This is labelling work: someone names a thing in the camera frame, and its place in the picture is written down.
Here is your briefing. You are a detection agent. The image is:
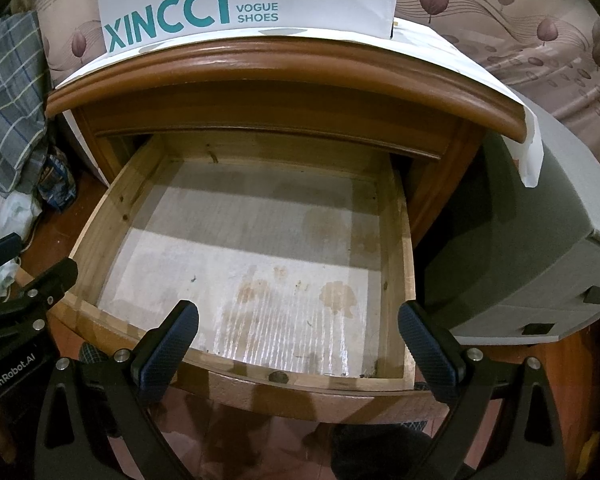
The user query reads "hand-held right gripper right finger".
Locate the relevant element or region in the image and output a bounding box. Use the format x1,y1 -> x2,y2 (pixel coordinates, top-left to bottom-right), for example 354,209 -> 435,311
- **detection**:
397,300 -> 576,480

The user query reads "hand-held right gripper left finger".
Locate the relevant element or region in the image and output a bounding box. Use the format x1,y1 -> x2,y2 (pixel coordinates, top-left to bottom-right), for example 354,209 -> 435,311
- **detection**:
32,300 -> 201,480

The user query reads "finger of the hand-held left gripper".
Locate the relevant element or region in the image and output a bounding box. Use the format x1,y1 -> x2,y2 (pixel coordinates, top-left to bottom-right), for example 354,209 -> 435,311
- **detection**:
0,258 -> 79,342
0,236 -> 25,277

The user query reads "wooden drawer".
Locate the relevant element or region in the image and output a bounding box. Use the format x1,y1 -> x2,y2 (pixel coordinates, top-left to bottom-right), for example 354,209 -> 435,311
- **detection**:
47,132 -> 451,423

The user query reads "white drawer liner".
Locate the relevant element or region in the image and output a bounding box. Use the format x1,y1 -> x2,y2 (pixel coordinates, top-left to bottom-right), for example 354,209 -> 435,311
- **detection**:
97,160 -> 381,378

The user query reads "white leaf-print cloth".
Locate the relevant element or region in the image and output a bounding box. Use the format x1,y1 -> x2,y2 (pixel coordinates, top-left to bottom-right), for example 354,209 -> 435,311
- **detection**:
0,180 -> 43,306

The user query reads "plaid slipper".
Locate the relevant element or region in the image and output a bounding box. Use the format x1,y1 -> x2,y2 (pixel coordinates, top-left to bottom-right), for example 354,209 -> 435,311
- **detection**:
79,341 -> 107,367

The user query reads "blue printed packet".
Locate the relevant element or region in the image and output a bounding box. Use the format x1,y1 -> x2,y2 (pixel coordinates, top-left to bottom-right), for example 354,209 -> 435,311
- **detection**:
37,147 -> 78,211

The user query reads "person's dark trouser leg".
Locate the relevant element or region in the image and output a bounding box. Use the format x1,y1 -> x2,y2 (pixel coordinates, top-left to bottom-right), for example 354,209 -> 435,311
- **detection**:
330,421 -> 433,480

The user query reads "grey storage box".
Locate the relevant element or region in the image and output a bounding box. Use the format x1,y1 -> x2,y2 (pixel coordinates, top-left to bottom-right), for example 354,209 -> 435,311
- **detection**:
420,107 -> 600,346

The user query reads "grey plaid cloth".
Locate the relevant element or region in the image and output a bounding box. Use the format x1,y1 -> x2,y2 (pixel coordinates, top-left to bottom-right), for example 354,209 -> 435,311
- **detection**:
0,10 -> 51,196

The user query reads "wooden nightstand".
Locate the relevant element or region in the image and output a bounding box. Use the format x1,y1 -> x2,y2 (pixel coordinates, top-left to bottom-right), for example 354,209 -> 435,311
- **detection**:
45,35 -> 526,261

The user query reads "leaf-printed pink bedsheet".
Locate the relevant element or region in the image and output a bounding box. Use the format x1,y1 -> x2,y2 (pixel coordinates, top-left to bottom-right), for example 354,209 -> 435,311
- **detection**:
30,0 -> 600,186

